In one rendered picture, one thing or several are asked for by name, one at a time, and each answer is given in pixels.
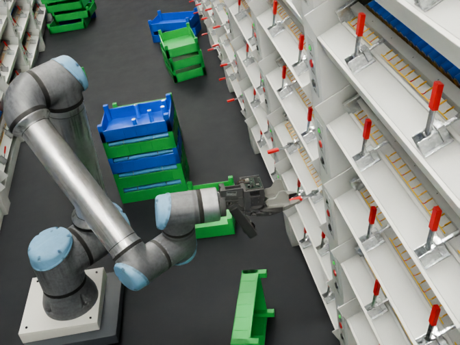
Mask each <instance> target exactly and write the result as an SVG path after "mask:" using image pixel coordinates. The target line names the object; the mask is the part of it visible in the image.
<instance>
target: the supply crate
mask: <svg viewBox="0 0 460 345"><path fill-rule="evenodd" d="M165 100H166V105H167V108H168V112H167V113H164V119H163V116H162V111H161V108H160V107H161V106H162V100H158V101H151V102H146V103H139V104H138V107H139V110H140V114H141V118H137V115H136V111H135V108H134V106H133V105H128V106H123V107H116V108H112V109H109V107H108V104H106V105H103V109H104V115H103V119H102V122H101V124H100V125H97V129H98V131H99V135H100V137H101V141H102V143H106V142H113V141H117V140H125V139H130V138H137V137H141V136H149V135H153V134H158V133H165V132H169V131H173V118H174V106H173V101H172V98H171V95H170V93H168V94H166V99H165ZM147 110H151V111H152V114H153V118H154V122H153V123H150V120H149V115H148V113H147ZM132 118H136V121H137V124H138V125H133V123H132V120H131V119H132Z"/></svg>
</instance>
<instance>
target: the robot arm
mask: <svg viewBox="0 0 460 345"><path fill-rule="evenodd" d="M87 88H88V80H87V77H86V75H85V73H84V72H83V70H82V69H81V67H80V65H78V63H76V61H74V59H73V58H71V57H69V56H67V55H61V56H59V57H56V58H52V59H51V60H49V61H48V62H45V63H43V64H41V65H39V66H37V67H34V68H32V69H30V70H28V71H26V72H23V73H21V74H19V75H18V76H16V77H15V78H14V79H13V80H12V82H11V83H10V85H9V86H8V89H7V91H6V94H5V98H4V102H3V114H4V119H5V123H6V125H7V126H8V129H9V130H10V131H11V132H12V134H13V135H14V136H16V137H22V138H23V139H24V141H26V143H27V144H28V146H29V147H30V149H31V150H32V151H33V152H34V154H35V155H36V157H37V158H38V159H39V160H40V162H41V163H42V164H43V166H44V167H45V168H46V169H47V171H48V172H49V174H50V175H51V176H52V177H53V179H54V180H55V182H56V183H57V184H58V185H59V187H60V188H61V189H62V191H63V192H64V193H65V195H66V196H67V197H68V199H69V200H70V202H71V203H72V204H73V205H74V207H75V209H74V210H73V212H72V216H71V218H72V221H73V225H71V226H70V227H68V228H67V229H65V228H64V227H60V228H57V227H51V228H49V229H46V230H44V231H42V232H40V233H39V235H37V236H36V237H34V239H33V240H32V241H31V242H30V244H29V248H28V255H29V260H30V264H31V266H32V268H33V269H34V272H35V274H36V277H37V279H38V282H39V284H40V286H41V288H42V291H43V297H42V306H43V308H44V311H45V313H46V315H48V317H50V318H51V319H54V320H59V321H67V320H73V319H76V318H78V317H80V316H82V315H84V314H85V313H87V312H88V311H90V310H91V309H92V308H93V306H94V305H95V303H96V301H97V299H98V296H99V292H98V289H97V286H96V284H95V282H94V281H93V280H92V279H91V278H90V277H89V276H88V275H87V274H86V273H85V271H84V270H85V269H87V268H88V267H90V266H91V265H93V264H94V263H95V262H97V261H99V260H100V259H101V258H103V257H105V256H106V255H107V254H108V253H109V254H110V255H111V256H112V259H113V260H114V261H115V263H116V264H115V265H114V272H115V274H116V276H117V277H118V279H119V280H120V281H121V283H122V284H123V285H125V286H126V287H127V288H129V289H130V290H133V291H138V290H141V289H142V288H143V287H145V286H147V285H149V283H150V282H152V281H153V280H154V279H156V278H157V277H158V276H160V275H161V274H162V273H163V272H165V271H166V270H168V269H169V268H171V267H173V266H174V265H177V266H180V265H184V264H187V263H188V262H190V261H191V260H192V259H193V258H194V256H195V255H196V248H197V240H196V231H195V225H196V224H201V223H207V222H216V221H220V217H223V216H227V209H228V210H229V212H230V213H231V215H232V216H233V217H234V218H235V220H236V221H237V222H238V224H239V225H240V226H241V228H242V230H243V232H244V233H245V234H247V236H248V237H249V238H253V237H255V236H256V235H257V232H256V226H255V224H254V223H253V222H252V221H251V220H250V219H249V218H248V216H271V215H275V214H278V213H281V212H283V211H285V210H287V209H289V208H291V207H293V206H294V205H296V204H297V203H300V199H295V200H291V201H290V200H289V199H291V198H292V197H293V196H295V195H297V193H296V192H293V191H285V189H284V187H283V183H282V180H280V179H276V180H275V181H274V182H273V184H272V186H271V187H270V188H266V189H264V187H263V184H262V182H261V179H260V177H259V175H253V176H247V177H240V180H239V181H238V182H239V185H238V182H237V185H234V186H225V185H224V183H219V184H218V187H219V190H218V191H217V189H216V188H215V187H212V188H203V189H198V190H188V191H183V192H173V193H169V192H167V193H165V194H160V195H157V196H156V197H155V220H156V226H157V228H158V229H160V230H162V233H161V234H159V235H158V236H157V237H155V238H154V239H152V240H150V241H149V242H147V243H146V244H145V243H144V242H143V241H142V240H141V238H139V237H138V236H137V235H136V233H135V232H134V230H133V229H132V228H131V226H130V223H129V220H128V218H127V216H126V214H125V213H123V210H122V209H121V208H120V207H119V206H118V205H117V204H115V203H113V202H111V200H110V199H109V198H108V196H107V194H106V191H105V186H104V183H103V178H102V175H101V170H100V167H99V162H98V159H97V154H96V151H95V147H94V142H93V139H92V134H91V130H90V126H89V122H88V117H87V114H86V109H85V106H84V97H83V94H82V91H85V90H86V89H87ZM264 201H265V202H266V205H264ZM247 215H248V216H247Z"/></svg>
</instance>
